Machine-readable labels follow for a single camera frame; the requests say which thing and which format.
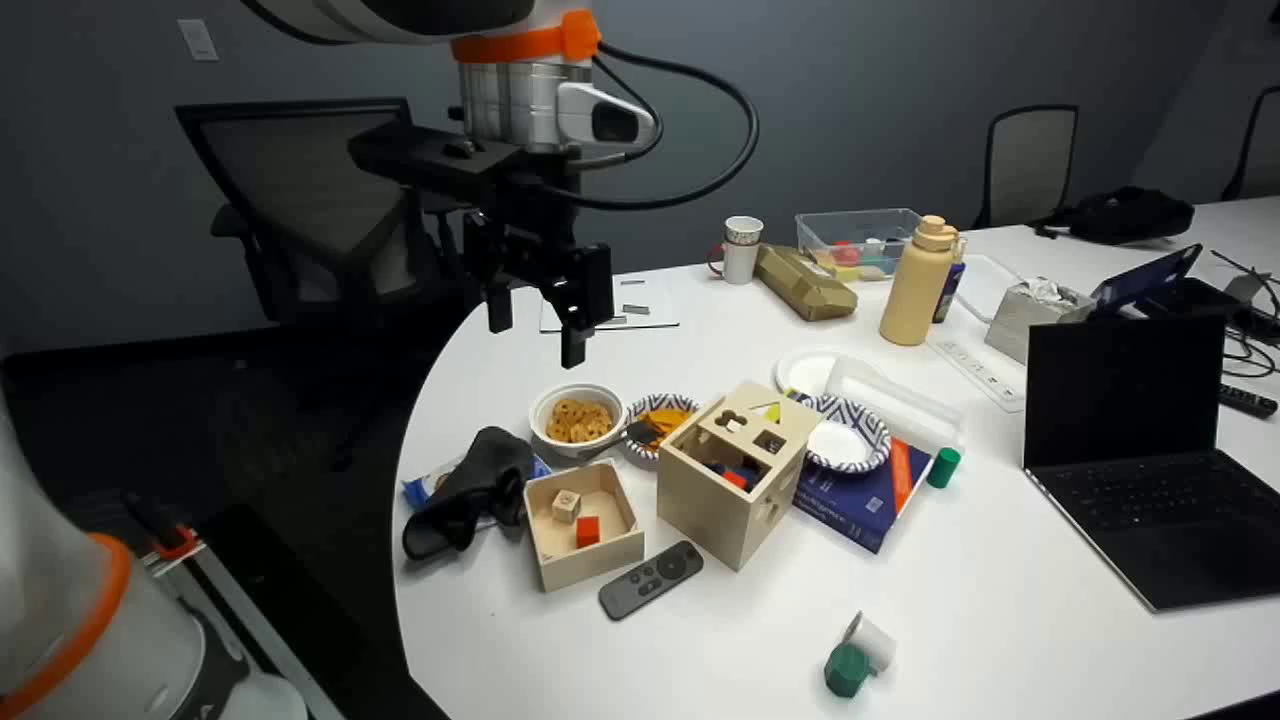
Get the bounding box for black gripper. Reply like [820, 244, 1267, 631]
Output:
[461, 165, 621, 371]

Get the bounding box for wooden shape sorter lid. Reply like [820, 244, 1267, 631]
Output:
[697, 379, 823, 472]

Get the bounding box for wooden shape sorter box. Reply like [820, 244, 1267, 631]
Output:
[653, 379, 823, 576]

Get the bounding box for white bowl with snacks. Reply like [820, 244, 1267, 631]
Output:
[522, 379, 628, 459]

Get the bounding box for patterned paper bowl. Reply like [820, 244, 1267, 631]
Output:
[621, 392, 704, 466]

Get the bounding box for orange tortilla chips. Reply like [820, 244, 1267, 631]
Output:
[638, 406, 693, 445]

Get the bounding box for black cloth glove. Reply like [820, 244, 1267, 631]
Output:
[398, 426, 540, 565]

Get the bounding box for white paper cup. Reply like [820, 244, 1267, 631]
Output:
[714, 212, 766, 289]

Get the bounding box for open wooden tray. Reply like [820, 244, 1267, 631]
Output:
[520, 459, 648, 595]

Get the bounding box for black mesh office chair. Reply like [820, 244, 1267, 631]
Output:
[177, 98, 453, 332]

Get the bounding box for olive brown pouch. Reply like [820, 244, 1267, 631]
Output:
[750, 244, 862, 324]

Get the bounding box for plain white plate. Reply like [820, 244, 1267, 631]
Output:
[771, 347, 849, 406]

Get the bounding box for grey remote control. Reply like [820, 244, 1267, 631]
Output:
[592, 538, 709, 625]

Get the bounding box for clear plastic container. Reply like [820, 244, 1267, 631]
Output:
[791, 204, 926, 284]

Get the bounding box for patterned paper plate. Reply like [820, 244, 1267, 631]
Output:
[797, 392, 894, 480]

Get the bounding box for blue book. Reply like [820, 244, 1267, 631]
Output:
[791, 438, 938, 559]

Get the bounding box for clear rectangular plastic tray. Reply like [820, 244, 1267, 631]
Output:
[826, 359, 969, 451]

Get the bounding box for tan squeeze bottle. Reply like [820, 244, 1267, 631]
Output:
[877, 212, 969, 351]

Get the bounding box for grey robot mounting stand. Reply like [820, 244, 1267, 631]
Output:
[124, 493, 350, 720]

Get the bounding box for small green cup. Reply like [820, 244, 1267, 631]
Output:
[924, 445, 963, 493]

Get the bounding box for white power adapter box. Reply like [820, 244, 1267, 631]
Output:
[984, 276, 1086, 366]

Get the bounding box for beige office chair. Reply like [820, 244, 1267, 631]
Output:
[976, 101, 1084, 231]

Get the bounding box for black bag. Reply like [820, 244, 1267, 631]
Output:
[1058, 183, 1199, 248]

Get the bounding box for black open laptop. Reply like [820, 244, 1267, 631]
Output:
[1018, 313, 1280, 615]

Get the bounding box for laptop with blue screen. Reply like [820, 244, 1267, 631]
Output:
[1086, 239, 1208, 320]

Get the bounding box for black remote control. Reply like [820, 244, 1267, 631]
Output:
[1214, 379, 1280, 426]

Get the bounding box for dark office chair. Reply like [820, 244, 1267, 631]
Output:
[1214, 86, 1280, 204]

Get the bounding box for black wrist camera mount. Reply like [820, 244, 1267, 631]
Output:
[348, 115, 529, 193]

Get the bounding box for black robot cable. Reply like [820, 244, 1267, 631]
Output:
[564, 39, 762, 218]

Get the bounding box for white wall outlet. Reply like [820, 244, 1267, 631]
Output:
[170, 18, 223, 68]

